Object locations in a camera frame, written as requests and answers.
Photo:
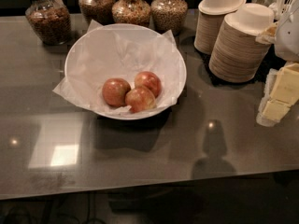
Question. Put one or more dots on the left glass cereal jar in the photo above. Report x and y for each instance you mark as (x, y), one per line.
(50, 20)

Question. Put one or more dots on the right glass cereal jar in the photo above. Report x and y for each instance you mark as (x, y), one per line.
(169, 15)

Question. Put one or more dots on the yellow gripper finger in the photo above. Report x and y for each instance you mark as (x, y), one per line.
(281, 92)
(267, 37)

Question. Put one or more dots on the white bowl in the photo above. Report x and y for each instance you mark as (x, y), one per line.
(93, 62)

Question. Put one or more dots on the rear paper bowl stack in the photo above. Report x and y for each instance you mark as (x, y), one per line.
(210, 17)

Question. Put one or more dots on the glass cereal jar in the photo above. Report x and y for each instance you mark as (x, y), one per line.
(97, 10)
(135, 12)
(50, 20)
(169, 15)

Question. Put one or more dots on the red apple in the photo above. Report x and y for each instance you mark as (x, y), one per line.
(149, 80)
(139, 99)
(114, 91)

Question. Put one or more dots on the front paper bowl stack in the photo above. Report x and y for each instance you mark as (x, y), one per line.
(237, 55)

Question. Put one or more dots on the paper bowl stack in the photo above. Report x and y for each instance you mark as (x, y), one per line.
(210, 17)
(237, 55)

